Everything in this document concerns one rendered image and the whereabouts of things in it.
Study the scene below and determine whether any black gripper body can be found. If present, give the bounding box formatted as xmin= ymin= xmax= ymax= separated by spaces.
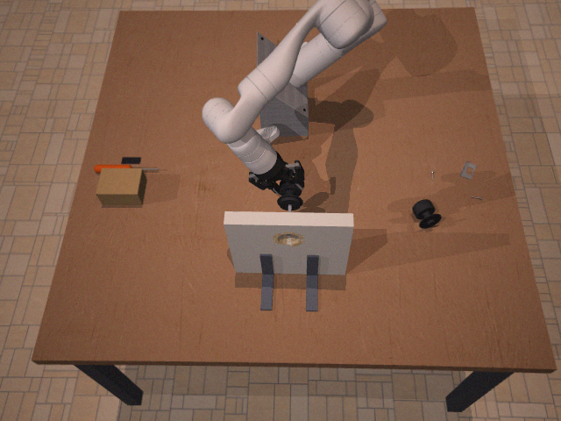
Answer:
xmin=255 ymin=152 xmax=289 ymax=182

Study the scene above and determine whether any tan cardboard box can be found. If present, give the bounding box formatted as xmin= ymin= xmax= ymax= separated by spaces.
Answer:
xmin=96 ymin=168 xmax=147 ymax=205

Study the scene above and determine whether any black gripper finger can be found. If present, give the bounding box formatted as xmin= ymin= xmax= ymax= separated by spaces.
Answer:
xmin=249 ymin=172 xmax=280 ymax=195
xmin=276 ymin=160 xmax=304 ymax=190

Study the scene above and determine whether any orange-handled screwdriver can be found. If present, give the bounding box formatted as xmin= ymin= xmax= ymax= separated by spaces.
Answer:
xmin=94 ymin=165 xmax=158 ymax=173

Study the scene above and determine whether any black door knob with grey square spindle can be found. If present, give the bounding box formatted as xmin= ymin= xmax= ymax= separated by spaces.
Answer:
xmin=277 ymin=180 xmax=303 ymax=212

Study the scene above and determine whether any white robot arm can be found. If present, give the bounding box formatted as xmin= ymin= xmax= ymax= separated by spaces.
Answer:
xmin=202 ymin=0 xmax=387 ymax=175

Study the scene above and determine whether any grey door panel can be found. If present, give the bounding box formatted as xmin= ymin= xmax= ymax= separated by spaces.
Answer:
xmin=224 ymin=211 xmax=354 ymax=275

